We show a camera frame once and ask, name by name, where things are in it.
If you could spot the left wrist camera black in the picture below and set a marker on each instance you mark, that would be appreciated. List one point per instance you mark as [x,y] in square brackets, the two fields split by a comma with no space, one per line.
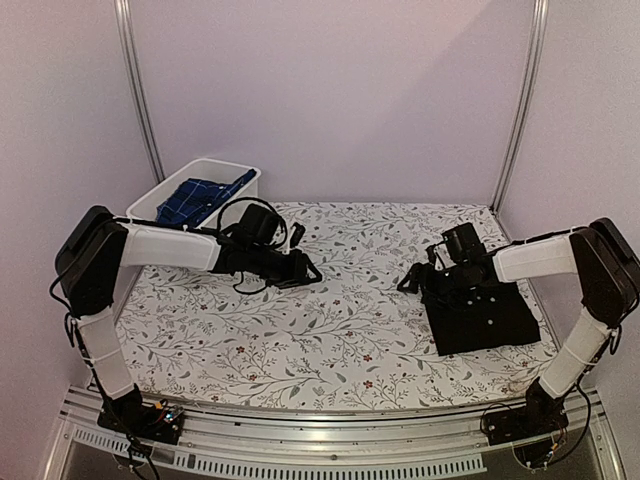
[265,227]

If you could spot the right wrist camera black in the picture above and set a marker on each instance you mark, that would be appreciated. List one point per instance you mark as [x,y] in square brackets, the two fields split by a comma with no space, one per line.
[462,245]

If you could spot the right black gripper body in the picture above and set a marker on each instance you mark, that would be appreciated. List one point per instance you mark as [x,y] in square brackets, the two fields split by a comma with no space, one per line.
[445,287]

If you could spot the aluminium front rail frame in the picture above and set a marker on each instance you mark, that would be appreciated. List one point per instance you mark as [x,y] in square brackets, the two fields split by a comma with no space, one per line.
[227,442]

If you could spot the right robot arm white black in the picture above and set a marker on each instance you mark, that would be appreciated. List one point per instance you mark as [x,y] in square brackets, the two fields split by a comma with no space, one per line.
[602,272]

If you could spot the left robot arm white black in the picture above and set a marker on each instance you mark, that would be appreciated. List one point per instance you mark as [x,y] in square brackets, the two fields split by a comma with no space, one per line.
[87,267]

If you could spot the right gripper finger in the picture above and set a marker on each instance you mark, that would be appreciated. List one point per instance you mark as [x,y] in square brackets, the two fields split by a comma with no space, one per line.
[421,271]
[411,283]

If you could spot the aluminium corner post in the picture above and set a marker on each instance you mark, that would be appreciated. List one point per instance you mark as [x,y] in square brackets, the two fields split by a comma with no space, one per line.
[125,27]
[525,97]

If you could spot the black long sleeve shirt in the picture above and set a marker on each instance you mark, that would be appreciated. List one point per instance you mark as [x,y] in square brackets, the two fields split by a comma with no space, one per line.
[480,319]

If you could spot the right aluminium corner post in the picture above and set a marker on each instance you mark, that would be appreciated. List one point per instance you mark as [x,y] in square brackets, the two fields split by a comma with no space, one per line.
[525,97]

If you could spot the white plastic bin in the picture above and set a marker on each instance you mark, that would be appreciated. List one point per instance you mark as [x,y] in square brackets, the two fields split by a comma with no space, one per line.
[204,168]

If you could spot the left aluminium corner post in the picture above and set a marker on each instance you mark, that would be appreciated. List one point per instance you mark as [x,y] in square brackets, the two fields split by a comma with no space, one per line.
[125,27]

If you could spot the floral patterned tablecloth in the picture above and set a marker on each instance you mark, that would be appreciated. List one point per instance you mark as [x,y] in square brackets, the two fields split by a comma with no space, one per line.
[350,342]

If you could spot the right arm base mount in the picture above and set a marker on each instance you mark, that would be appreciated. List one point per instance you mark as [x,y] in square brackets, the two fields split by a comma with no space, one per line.
[539,416]

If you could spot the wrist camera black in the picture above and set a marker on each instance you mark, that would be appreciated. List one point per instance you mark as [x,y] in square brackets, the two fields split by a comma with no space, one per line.
[462,245]
[265,227]

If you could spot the blue plaid shirt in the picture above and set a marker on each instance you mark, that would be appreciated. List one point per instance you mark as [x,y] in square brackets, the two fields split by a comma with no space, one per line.
[195,200]

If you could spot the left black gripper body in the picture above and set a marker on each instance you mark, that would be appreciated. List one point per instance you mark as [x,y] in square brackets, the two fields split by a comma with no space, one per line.
[286,275]

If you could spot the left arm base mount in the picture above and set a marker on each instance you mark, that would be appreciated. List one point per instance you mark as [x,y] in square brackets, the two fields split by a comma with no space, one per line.
[159,422]

